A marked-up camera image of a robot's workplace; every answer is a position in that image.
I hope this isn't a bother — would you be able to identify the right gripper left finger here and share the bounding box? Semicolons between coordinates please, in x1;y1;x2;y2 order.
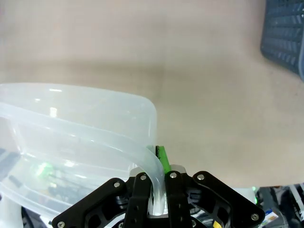
51;172;153;228

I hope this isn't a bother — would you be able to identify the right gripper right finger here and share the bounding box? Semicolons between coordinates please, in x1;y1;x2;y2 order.
155;144;266;228

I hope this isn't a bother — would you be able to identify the clear plastic bin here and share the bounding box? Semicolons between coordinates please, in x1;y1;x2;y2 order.
0;82;166;220

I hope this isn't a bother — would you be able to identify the black plastic basket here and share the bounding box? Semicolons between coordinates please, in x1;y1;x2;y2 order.
259;0;304;83

